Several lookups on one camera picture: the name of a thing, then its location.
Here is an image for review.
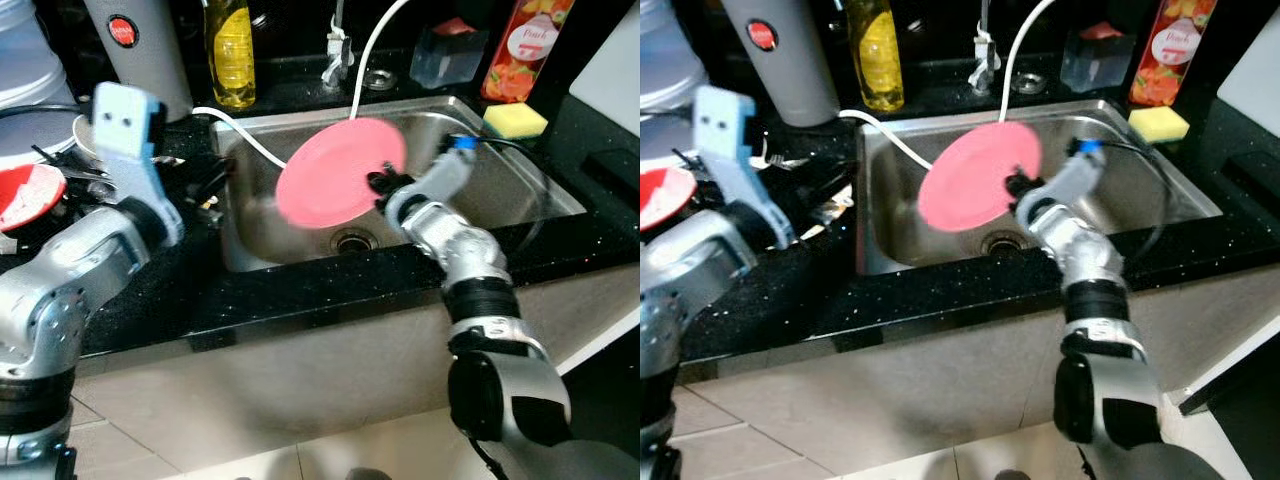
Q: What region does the pink round plate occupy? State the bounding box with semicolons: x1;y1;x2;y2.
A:
275;117;408;229
917;122;1044;234

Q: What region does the round sink drain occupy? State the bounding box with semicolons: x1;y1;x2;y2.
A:
982;230;1032;259
330;228;379;257

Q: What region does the stainless steel sink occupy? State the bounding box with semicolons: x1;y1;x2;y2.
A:
855;98;1225;277
210;95;589;274

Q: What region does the yellow liquid bottle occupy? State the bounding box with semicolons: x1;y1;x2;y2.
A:
203;0;258;110
845;0;907;114

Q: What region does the white faucet fitting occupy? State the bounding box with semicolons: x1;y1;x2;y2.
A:
322;0;357;93
967;0;1004;97

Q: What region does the yellow sponge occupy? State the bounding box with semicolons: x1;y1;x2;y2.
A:
483;102;550;140
1128;106;1192;145

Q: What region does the clear container with red top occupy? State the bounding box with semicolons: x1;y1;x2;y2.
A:
1060;21;1137;94
410;17;490;90

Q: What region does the red bowl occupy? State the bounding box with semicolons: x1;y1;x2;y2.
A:
640;167;699;234
0;165;69;234

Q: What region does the red peach drink carton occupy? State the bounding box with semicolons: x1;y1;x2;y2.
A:
480;0;577;105
1130;0;1220;109

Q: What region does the large pale water jug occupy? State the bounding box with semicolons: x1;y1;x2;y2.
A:
0;0;83;113
640;0;714;113

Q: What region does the white appliance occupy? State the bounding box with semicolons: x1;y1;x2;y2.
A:
568;20;641;137
1218;35;1280;140

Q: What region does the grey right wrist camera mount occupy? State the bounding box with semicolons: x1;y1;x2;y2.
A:
412;134;483;209
1048;138;1107;213

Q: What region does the light blue left wrist camera mount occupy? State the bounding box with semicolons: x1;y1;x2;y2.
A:
90;82;186;247
693;85;797;247

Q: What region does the white flexible hose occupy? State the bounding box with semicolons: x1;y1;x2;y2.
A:
190;0;413;171
838;0;1058;173

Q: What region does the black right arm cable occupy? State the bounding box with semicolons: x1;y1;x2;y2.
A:
1095;140;1173;263
470;135;553;253

